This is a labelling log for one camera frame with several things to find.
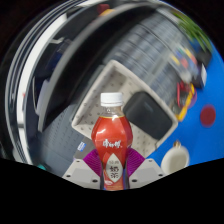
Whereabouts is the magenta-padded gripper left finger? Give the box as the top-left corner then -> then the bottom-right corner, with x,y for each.
62,148 -> 103,190

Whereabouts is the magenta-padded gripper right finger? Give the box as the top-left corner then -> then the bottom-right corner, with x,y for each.
125,147 -> 165,190

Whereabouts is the red drink bottle white cap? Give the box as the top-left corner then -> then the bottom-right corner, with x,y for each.
90,92 -> 134,192

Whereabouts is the dark grey upright box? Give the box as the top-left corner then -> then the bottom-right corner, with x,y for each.
73,139 -> 96,162

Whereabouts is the white paper cup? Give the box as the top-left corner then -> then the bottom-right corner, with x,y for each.
160,145 -> 190,175

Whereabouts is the teal storage bin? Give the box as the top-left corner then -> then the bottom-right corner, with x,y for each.
35,162 -> 48,172

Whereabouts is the grey pegboard panel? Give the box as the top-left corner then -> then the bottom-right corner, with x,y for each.
41,103 -> 90,168

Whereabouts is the small golden loop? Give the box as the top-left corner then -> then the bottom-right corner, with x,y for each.
172,139 -> 183,150

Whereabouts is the tall black zip case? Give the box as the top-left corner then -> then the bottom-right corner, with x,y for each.
122,92 -> 174,141

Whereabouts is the beige dotted pegboard tray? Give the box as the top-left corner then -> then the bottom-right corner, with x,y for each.
70,59 -> 179,158

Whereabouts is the flat round red coaster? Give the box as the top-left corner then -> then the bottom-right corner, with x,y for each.
199,103 -> 217,128

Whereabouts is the black box with white label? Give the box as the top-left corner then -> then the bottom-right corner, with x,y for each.
196,63 -> 209,90

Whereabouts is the black overhead shelf unit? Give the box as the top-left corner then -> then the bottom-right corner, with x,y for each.
36,3 -> 174,134

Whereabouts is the grey small-parts drawer cabinet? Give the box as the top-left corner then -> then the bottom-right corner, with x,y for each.
106,14 -> 188,98

